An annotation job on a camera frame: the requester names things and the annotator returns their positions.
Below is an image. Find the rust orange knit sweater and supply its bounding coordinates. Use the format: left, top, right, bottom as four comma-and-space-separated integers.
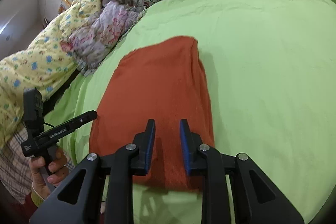
89, 36, 214, 192

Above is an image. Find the person left hand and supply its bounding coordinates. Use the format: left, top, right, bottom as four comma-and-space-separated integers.
29, 147, 70, 200

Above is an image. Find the plaid mattress cover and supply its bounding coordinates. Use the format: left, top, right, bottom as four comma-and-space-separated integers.
1, 124, 74, 205

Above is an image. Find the yellow cartoon print blanket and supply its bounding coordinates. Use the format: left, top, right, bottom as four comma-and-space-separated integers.
1, 0, 101, 145

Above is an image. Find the pink purple floral cloth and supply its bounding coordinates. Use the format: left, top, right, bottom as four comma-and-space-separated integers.
60, 0, 146, 76

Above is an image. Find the black camera box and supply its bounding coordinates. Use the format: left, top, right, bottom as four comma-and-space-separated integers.
22, 88, 44, 138

